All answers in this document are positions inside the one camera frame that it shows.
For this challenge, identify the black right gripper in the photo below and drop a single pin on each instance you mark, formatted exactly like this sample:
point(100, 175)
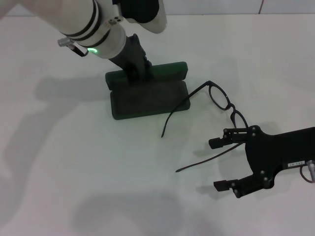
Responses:
point(270, 152)

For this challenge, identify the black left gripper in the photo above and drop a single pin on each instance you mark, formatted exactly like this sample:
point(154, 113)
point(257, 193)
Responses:
point(131, 54)

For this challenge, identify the green glasses case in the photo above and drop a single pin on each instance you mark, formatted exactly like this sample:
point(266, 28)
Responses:
point(147, 103)

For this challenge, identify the black glasses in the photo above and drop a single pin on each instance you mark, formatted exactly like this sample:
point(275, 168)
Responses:
point(231, 107)

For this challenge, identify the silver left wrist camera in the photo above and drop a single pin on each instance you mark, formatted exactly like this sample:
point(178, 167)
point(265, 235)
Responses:
point(140, 9)

